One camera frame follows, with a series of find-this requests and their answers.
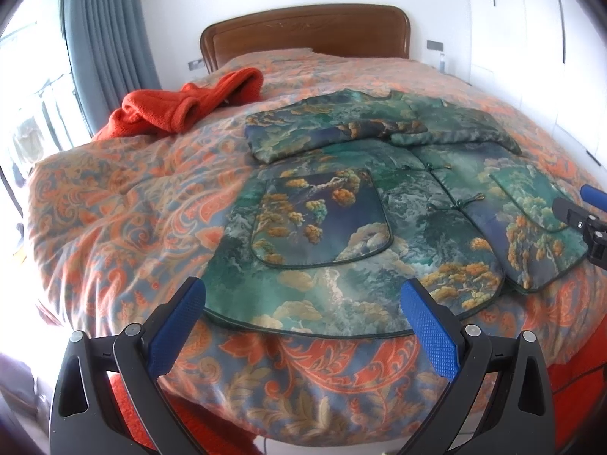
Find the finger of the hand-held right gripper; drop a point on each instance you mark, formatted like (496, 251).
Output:
(576, 215)
(593, 194)

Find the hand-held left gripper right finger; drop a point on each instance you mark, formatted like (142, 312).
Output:
(434, 336)

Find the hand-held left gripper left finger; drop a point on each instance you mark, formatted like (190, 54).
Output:
(176, 336)

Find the green patterned jacket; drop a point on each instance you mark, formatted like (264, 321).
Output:
(379, 227)

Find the clothes drying rack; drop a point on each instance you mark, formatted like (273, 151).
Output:
(47, 118)

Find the orange floral duvet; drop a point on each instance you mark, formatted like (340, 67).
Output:
(142, 208)

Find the white wardrobe doors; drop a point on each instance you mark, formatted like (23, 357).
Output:
(531, 33)

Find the small clear bottle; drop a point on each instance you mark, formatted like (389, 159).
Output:
(442, 62)

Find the orange fleece garment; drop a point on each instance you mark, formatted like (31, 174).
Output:
(156, 109)

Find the grey-blue curtain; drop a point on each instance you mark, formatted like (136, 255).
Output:
(109, 47)

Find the glass balcony door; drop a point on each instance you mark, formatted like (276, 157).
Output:
(33, 57)

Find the wooden bed headboard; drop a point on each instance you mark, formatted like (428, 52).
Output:
(303, 28)

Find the grey wall switch panel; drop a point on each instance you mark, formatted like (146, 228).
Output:
(195, 63)
(435, 45)

